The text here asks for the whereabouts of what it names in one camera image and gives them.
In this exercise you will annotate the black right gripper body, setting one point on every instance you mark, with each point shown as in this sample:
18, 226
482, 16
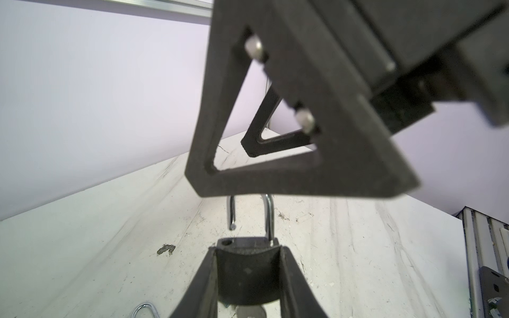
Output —
414, 53

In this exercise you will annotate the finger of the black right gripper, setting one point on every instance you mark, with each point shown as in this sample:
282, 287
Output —
311, 71
253, 143

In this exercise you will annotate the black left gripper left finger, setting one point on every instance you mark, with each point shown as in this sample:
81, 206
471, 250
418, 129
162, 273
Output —
201, 297

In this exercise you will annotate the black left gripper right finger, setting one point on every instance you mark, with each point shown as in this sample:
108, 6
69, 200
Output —
296, 297

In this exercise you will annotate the black padlock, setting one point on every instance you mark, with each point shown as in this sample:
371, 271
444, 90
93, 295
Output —
248, 267

